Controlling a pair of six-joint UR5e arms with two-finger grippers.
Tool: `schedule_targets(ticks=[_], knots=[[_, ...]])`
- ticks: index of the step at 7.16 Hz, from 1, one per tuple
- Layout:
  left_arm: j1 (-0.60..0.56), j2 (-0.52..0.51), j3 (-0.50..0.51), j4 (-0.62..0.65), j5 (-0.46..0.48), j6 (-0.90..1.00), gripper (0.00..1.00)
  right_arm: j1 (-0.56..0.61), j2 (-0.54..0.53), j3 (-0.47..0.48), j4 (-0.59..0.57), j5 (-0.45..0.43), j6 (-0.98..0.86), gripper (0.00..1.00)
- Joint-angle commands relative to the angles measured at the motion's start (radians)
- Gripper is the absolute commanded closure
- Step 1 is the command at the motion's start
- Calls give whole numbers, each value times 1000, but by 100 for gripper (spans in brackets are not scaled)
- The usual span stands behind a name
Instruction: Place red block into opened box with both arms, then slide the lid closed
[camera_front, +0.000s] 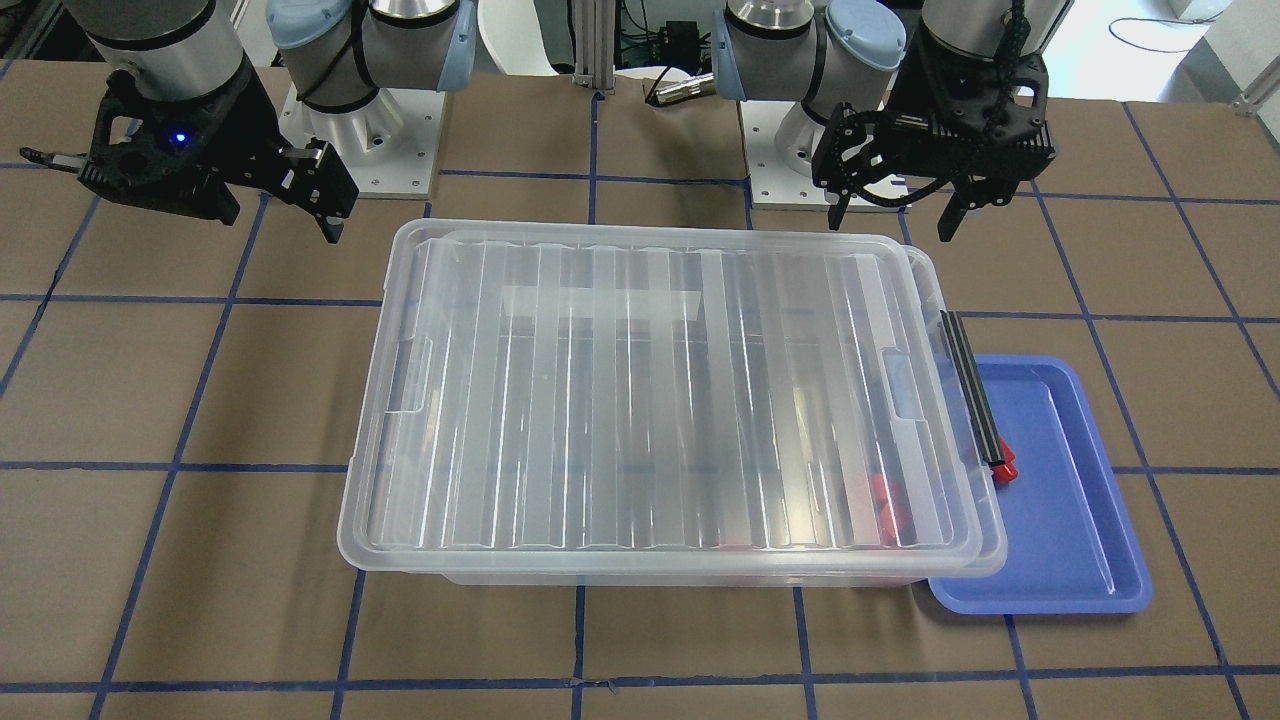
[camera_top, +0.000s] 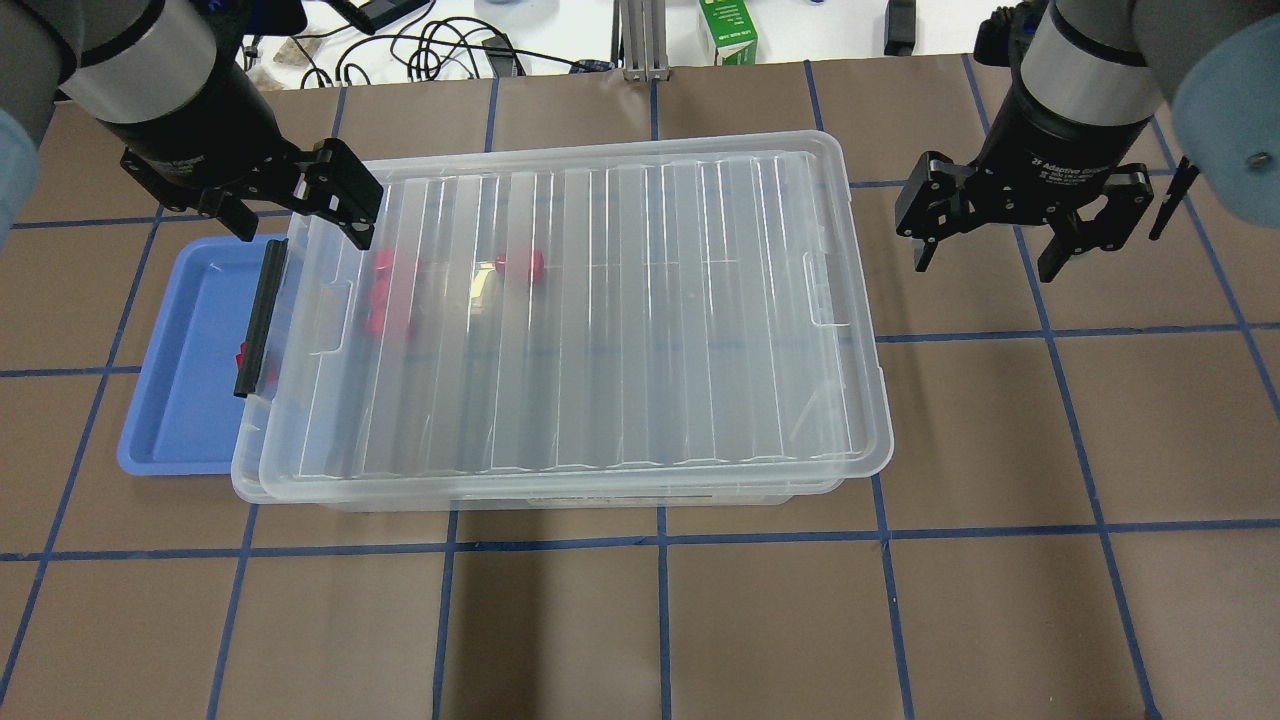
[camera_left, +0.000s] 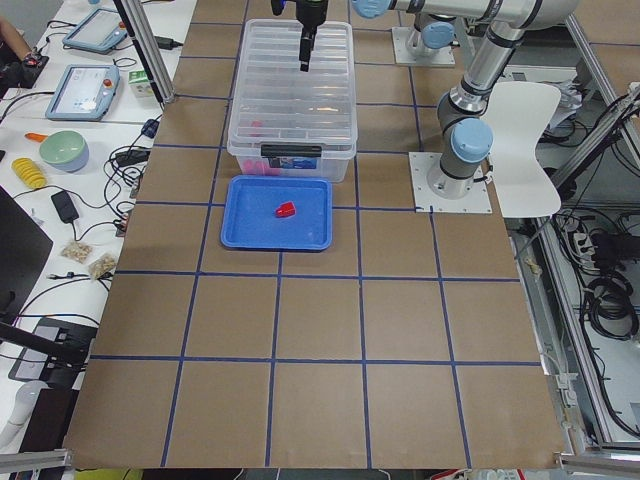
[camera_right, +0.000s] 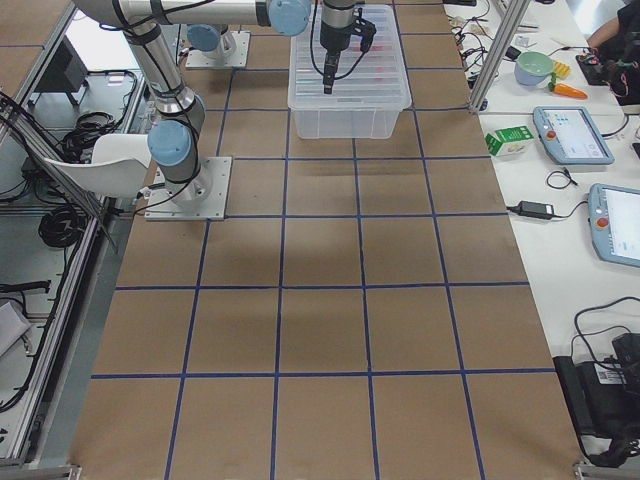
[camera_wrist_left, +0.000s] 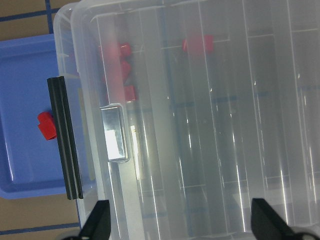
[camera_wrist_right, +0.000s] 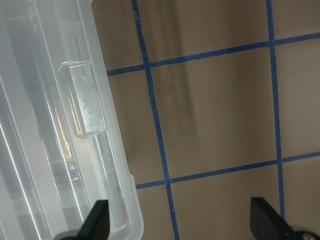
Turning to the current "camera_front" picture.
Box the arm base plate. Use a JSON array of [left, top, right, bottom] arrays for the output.
[[279, 85, 448, 200], [740, 100, 913, 213]]

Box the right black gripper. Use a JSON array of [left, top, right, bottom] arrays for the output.
[[20, 68, 358, 245]]

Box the black box handle bar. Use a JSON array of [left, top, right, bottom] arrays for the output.
[[941, 310, 1012, 470]]

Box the blue plastic tray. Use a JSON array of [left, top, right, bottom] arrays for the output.
[[929, 354, 1153, 615]]

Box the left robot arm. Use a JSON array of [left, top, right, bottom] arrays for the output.
[[712, 1, 1069, 242]]

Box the clear plastic box lid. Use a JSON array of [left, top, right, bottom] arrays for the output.
[[337, 218, 983, 577]]

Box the red block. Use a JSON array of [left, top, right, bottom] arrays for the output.
[[867, 473, 900, 510], [989, 437, 1019, 487], [877, 503, 913, 537]]

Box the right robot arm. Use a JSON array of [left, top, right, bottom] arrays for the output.
[[20, 1, 477, 243]]

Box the aluminium frame post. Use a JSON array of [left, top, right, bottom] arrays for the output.
[[570, 1, 620, 95]]

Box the clear plastic storage box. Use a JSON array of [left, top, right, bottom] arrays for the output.
[[346, 225, 1009, 588]]

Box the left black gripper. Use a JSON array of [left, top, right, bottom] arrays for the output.
[[812, 50, 1057, 243]]

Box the red block in box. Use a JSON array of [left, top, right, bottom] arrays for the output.
[[867, 473, 900, 510], [877, 503, 913, 537]]

